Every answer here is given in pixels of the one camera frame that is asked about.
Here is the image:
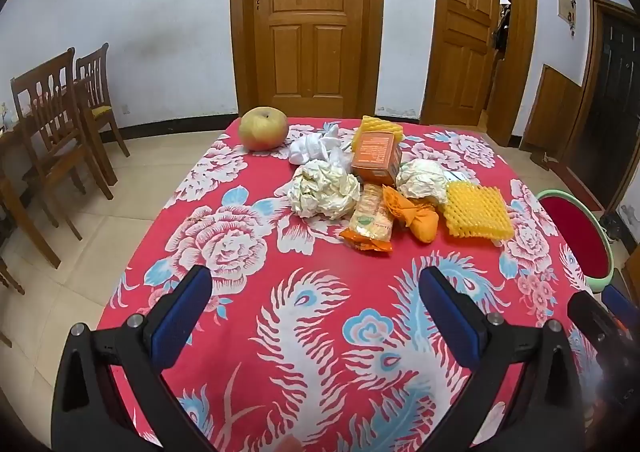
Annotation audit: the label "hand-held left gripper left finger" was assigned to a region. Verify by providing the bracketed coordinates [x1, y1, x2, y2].
[52, 264, 213, 452]

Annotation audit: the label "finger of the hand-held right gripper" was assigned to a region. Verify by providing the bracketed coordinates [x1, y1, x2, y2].
[567, 289, 626, 364]
[601, 282, 640, 329]

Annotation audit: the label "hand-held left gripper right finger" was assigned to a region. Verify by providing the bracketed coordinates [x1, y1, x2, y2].
[417, 266, 588, 452]

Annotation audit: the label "red bucket with green rim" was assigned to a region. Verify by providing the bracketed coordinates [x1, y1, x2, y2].
[536, 189, 615, 295]

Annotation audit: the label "yellow foam fruit pad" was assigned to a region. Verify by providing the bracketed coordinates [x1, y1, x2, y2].
[352, 115, 405, 153]
[440, 180, 515, 241]

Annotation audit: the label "orange snack packet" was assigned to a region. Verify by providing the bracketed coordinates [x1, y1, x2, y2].
[339, 183, 393, 253]

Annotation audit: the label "small cream paper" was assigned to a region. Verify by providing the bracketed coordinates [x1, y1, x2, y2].
[395, 159, 449, 205]

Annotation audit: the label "orange cardboard box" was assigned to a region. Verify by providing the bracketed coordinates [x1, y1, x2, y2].
[350, 131, 402, 185]

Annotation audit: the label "large cream paper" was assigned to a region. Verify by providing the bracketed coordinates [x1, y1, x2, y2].
[286, 159, 362, 220]

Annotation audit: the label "white tissue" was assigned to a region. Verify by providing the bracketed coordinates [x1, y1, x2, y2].
[287, 122, 357, 174]

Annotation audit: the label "red door mat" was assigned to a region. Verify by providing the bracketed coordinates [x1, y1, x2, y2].
[550, 162, 603, 213]

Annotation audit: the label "red floral tablecloth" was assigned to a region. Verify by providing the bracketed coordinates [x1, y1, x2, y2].
[97, 117, 613, 452]

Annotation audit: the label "black entrance door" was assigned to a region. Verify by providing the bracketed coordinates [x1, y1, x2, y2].
[562, 0, 640, 213]

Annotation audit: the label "wooden chair with cushion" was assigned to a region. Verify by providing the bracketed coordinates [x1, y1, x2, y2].
[75, 43, 131, 185]

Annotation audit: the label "open wooden panel door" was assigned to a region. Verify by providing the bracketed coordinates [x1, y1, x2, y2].
[421, 0, 540, 148]

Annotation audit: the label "hanging clothes in doorway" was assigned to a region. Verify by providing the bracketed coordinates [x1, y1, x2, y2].
[492, 0, 513, 53]

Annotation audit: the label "closed wooden panel door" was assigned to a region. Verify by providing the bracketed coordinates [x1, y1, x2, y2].
[230, 0, 386, 119]

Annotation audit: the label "wooden wall panel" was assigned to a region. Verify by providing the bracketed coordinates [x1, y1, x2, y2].
[520, 63, 583, 158]

